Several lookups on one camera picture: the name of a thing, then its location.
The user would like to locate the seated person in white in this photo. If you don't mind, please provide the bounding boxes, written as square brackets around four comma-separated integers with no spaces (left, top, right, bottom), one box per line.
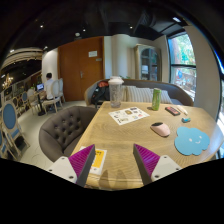
[44,73,54,100]

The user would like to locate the blue cloud mouse pad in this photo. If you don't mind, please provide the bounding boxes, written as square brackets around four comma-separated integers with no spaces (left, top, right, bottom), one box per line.
[174,127,210,156]

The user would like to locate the black and red phone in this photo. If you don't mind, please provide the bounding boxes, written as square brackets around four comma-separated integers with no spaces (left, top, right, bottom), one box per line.
[165,107,180,116]

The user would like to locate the white sticker sheet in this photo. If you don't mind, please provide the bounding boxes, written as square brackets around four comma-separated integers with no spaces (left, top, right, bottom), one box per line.
[109,107,148,125]

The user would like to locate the yellow and white card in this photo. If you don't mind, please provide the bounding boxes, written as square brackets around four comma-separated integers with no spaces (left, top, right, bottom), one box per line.
[79,145,107,175]

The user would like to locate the striped cushion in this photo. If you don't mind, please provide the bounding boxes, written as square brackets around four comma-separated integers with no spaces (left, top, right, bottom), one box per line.
[126,86,152,103]

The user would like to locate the green drink can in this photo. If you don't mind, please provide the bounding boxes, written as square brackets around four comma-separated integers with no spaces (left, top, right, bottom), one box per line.
[152,88,161,111]

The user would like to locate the blue backed white chair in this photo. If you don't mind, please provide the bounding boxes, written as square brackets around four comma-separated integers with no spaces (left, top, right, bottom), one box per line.
[2,101,30,155]

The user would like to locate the large window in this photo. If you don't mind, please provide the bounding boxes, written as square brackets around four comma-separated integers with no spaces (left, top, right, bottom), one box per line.
[168,33,197,100]

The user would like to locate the laptop computer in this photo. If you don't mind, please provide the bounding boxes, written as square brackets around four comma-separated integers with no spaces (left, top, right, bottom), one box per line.
[37,83,44,92]

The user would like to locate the grey sofa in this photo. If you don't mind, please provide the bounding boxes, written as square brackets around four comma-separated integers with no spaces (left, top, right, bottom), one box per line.
[84,79,194,106]

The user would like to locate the white dining chair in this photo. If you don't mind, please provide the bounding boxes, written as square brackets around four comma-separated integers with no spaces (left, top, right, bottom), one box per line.
[43,80,62,112]

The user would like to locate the wooden double door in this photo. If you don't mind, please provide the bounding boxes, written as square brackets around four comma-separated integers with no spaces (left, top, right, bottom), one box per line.
[58,36,104,101]

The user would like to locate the black backpack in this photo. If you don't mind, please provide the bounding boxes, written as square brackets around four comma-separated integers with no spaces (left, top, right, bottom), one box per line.
[91,81,110,107]

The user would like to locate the glass door cabinet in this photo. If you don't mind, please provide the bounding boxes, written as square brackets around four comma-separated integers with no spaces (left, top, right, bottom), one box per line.
[134,44,162,81]

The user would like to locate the clear plastic shaker bottle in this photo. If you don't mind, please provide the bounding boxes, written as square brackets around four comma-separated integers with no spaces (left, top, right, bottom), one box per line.
[108,76,124,108]

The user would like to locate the grey tufted armchair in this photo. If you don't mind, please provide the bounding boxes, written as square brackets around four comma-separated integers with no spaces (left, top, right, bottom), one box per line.
[39,106,97,162]

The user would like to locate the pink computer mouse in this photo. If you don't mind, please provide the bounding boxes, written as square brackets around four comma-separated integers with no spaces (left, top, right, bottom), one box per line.
[150,122,170,137]

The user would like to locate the small blue eraser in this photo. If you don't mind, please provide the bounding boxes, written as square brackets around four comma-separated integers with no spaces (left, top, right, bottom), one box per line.
[182,118,191,123]

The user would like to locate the beige pen case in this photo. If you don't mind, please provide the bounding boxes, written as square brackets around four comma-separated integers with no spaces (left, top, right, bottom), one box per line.
[177,105,188,115]

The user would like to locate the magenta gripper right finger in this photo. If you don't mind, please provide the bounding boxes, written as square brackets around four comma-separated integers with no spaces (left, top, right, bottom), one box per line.
[133,144,181,185]

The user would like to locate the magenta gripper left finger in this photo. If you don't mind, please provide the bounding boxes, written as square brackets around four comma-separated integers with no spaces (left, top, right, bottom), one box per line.
[48,145,95,187]

